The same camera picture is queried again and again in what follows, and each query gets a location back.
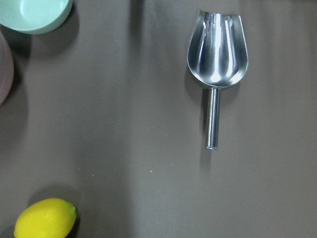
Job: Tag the metal ice scoop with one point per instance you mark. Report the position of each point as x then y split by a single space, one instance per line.
218 58

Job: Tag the yellow lemon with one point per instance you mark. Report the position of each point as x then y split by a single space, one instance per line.
48 218

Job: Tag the pink bowl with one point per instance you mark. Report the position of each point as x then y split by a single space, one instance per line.
6 69

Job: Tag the mint green bowl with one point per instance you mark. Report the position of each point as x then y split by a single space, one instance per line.
34 16

